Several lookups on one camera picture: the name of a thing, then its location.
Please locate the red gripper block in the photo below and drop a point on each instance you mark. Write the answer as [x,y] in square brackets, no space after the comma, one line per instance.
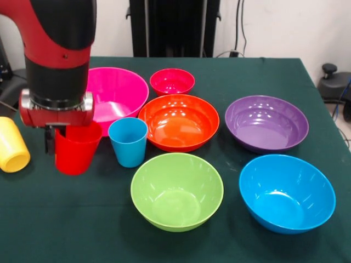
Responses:
[55,117]

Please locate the red cup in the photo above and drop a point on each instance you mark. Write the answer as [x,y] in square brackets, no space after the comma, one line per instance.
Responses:
[74,156]

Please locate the yellow cup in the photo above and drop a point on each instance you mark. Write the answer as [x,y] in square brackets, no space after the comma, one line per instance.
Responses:
[11,145]

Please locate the green bowl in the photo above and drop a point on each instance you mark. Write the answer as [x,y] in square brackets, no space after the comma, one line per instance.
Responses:
[175,197]

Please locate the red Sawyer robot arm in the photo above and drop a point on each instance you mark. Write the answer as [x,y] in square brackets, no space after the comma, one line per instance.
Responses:
[55,54]

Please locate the black chair base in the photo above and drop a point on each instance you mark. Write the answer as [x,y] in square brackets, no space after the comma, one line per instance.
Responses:
[336,85]
[11,85]

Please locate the blue cup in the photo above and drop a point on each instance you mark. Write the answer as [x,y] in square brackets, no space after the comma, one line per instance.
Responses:
[129,153]

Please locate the large magenta bowl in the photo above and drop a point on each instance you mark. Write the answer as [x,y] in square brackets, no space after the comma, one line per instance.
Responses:
[120,90]

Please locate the orange bowl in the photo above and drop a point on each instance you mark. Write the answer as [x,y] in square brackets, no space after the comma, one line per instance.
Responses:
[178,128]

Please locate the small pink bowl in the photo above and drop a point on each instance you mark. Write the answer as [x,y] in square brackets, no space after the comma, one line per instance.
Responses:
[171,82]

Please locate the dark green table cloth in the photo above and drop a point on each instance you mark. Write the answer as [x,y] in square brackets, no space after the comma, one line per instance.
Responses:
[246,76]

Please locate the purple bowl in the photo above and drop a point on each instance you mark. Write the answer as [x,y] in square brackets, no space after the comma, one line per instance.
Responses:
[263,128]

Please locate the blue bowl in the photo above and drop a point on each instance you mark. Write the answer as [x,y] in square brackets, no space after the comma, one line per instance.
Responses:
[285,202]

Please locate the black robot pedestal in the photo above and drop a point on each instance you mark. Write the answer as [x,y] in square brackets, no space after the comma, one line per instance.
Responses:
[170,27]

